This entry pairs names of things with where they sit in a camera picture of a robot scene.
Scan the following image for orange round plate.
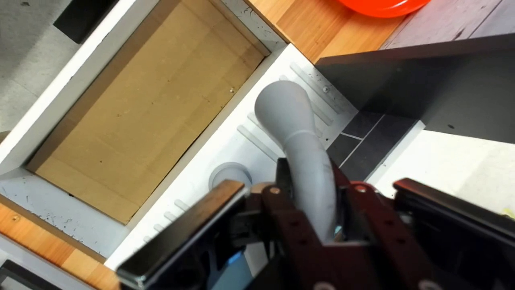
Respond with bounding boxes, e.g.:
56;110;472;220
336;0;435;21

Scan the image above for white toy sink unit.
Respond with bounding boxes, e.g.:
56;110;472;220
0;0;362;273

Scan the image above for black frame panel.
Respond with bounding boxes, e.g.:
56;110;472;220
314;33;515;145

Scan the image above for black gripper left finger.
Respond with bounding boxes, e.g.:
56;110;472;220
248;157;336;290

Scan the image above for dark tiled panel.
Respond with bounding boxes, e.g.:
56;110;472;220
325;108;422;184

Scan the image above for grey round tap base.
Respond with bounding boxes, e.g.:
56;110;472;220
208;162;254;191

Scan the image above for grey plastic tap faucet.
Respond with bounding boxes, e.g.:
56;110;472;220
253;79;341;245

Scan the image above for light wooden counter board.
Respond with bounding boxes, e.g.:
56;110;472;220
246;0;407;65

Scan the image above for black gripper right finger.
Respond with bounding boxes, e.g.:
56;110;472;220
330;163;449;290

